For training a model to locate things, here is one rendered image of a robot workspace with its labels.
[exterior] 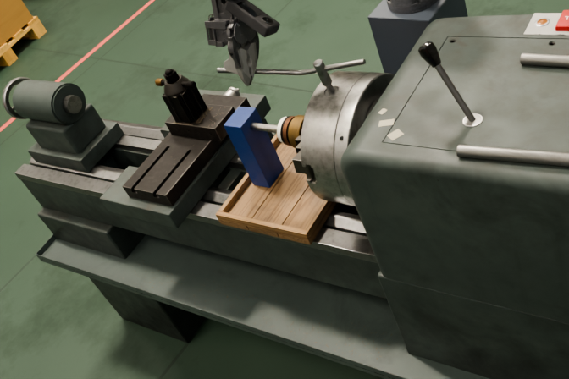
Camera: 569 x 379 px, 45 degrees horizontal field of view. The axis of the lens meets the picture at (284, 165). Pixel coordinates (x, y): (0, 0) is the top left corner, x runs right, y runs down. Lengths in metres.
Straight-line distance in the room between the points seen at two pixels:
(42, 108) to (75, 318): 1.24
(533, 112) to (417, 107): 0.22
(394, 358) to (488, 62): 0.82
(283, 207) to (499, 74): 0.71
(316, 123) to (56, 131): 1.12
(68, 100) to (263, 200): 0.78
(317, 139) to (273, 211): 0.39
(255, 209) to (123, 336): 1.36
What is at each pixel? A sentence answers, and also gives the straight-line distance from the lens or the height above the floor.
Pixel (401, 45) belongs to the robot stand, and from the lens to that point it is 2.04.
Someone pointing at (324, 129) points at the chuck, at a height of 1.20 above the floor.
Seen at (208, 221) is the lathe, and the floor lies 0.85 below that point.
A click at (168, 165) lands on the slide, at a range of 2.03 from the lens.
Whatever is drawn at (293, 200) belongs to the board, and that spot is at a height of 0.89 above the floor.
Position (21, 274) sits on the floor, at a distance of 3.75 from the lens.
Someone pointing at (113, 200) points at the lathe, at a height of 0.92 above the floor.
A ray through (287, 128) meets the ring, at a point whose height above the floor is 1.11.
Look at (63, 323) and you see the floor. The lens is 3.34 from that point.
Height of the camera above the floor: 2.10
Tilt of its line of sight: 38 degrees down
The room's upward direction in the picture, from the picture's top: 25 degrees counter-clockwise
